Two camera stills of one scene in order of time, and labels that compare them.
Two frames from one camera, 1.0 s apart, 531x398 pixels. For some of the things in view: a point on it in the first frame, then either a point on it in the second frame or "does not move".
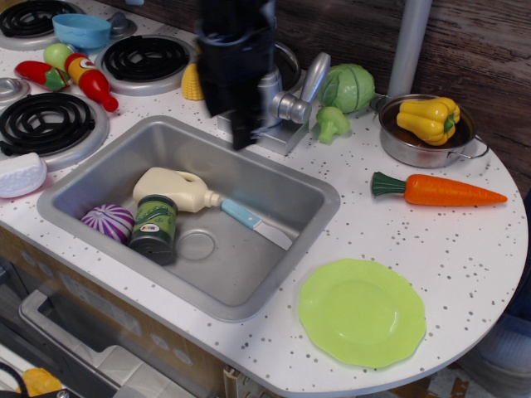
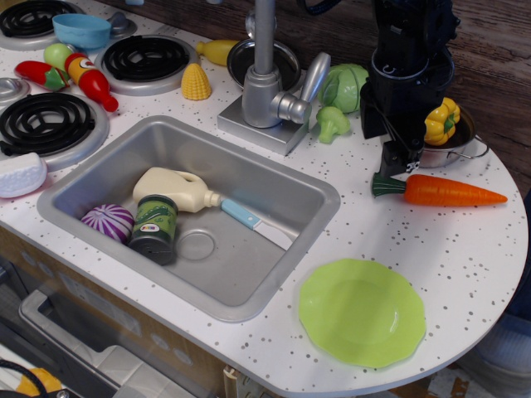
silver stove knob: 12,89 does not move
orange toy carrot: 434,191 does not move
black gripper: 231,68 -> 403,105
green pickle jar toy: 153,236 does not move
